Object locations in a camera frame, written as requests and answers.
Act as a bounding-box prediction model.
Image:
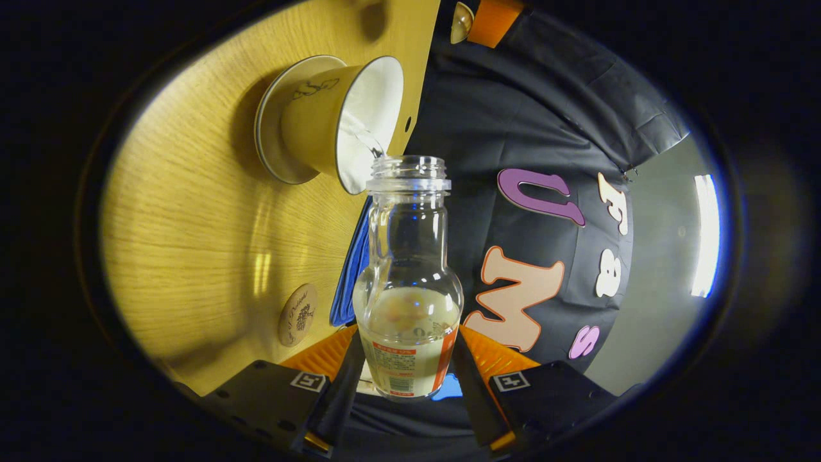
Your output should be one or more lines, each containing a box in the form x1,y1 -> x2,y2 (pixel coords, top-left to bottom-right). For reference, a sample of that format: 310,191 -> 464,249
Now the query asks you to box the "cream teacup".
280,56 -> 405,195

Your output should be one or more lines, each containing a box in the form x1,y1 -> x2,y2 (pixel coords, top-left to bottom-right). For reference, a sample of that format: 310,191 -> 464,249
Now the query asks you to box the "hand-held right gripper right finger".
449,324 -> 642,453

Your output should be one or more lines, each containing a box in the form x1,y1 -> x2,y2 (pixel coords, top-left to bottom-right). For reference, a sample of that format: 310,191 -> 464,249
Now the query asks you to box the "round brown coaster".
278,283 -> 319,348

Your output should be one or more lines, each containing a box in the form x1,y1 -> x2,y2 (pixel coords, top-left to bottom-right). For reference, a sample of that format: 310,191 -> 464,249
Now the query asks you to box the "cream saucer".
255,55 -> 347,185

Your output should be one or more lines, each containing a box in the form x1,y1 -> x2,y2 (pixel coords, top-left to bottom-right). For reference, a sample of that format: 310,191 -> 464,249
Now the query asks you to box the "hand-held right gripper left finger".
199,324 -> 368,459

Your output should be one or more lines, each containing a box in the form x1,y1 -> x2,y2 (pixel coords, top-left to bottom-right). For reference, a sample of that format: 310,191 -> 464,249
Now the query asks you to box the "ceiling light panel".
690,175 -> 722,298

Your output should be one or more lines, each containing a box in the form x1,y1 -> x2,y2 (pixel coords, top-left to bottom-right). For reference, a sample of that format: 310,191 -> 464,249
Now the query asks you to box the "clear water bottle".
353,155 -> 464,400

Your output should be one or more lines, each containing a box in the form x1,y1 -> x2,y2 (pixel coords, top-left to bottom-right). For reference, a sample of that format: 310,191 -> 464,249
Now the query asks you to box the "folded blue towel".
330,196 -> 373,328

